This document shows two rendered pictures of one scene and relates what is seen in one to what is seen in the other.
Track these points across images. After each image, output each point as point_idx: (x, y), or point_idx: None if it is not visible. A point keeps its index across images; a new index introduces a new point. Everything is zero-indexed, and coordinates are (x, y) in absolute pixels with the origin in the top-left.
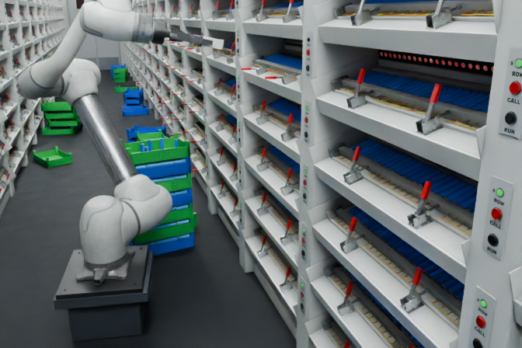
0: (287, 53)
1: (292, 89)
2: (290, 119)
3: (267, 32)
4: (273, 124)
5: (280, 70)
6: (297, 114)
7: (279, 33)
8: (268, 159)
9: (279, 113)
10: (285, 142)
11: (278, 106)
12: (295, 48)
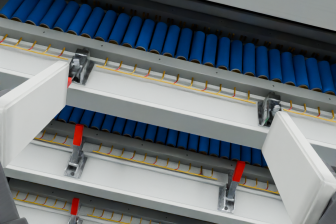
0: None
1: (330, 148)
2: (242, 173)
3: None
4: (118, 166)
5: (170, 71)
6: (161, 130)
7: (276, 4)
8: (50, 199)
9: (115, 138)
10: (235, 214)
11: (65, 109)
12: None
